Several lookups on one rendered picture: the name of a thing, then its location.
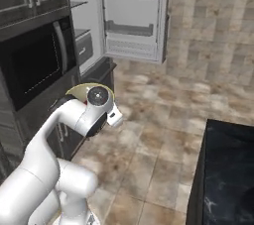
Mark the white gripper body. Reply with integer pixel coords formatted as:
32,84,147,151
106,101,124,128

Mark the dark base cabinet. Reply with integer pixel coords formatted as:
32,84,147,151
0,56,118,183

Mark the yellow-green bowl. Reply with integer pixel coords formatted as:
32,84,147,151
64,82,116,105

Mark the grey fridge drawer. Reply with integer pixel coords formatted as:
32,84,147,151
74,30,94,67

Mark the grey fridge door shelf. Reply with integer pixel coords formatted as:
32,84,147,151
104,19,156,38

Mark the glass fridge shelf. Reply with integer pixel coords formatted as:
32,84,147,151
69,0,89,10
73,28,91,39

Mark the white fridge door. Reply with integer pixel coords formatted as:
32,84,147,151
98,0,172,65

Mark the white fridge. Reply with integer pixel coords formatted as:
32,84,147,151
63,0,107,76

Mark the black microwave oven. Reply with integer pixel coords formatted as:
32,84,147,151
0,15,79,114

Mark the black marble kitchen island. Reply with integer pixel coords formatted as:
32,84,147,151
185,118,254,225

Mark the silver base cabinet handle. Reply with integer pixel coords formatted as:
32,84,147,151
57,122,69,143

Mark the silver microwave handle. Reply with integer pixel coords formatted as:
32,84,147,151
52,20,69,75

